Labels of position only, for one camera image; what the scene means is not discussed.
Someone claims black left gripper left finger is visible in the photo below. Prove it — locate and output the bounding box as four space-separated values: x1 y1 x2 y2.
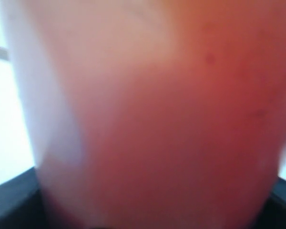
0 168 48 229

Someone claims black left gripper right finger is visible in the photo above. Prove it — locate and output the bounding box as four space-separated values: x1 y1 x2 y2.
259 178 286 229

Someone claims red sauce squeeze bottle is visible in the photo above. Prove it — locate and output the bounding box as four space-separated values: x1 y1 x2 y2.
0 0 286 229

